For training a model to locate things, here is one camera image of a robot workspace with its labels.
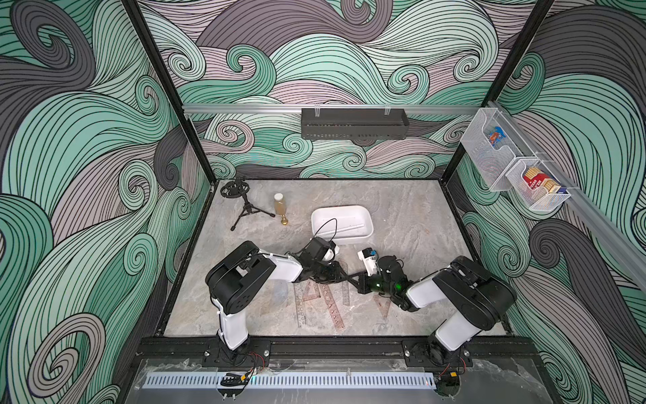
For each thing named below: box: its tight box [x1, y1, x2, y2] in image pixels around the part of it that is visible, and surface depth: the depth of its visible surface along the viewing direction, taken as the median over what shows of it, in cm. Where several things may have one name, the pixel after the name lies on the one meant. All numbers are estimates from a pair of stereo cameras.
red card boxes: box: [522, 166, 567, 194], surface depth 67 cm
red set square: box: [302, 278, 322, 302], surface depth 87 cm
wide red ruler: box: [318, 283, 346, 332], surface depth 84 cm
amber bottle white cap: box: [273, 192, 289, 226], surface depth 106 cm
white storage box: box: [311, 204, 375, 245], surface depth 103 cm
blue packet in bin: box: [488, 126, 507, 148], surface depth 85 cm
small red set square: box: [372, 293, 392, 319], surface depth 85 cm
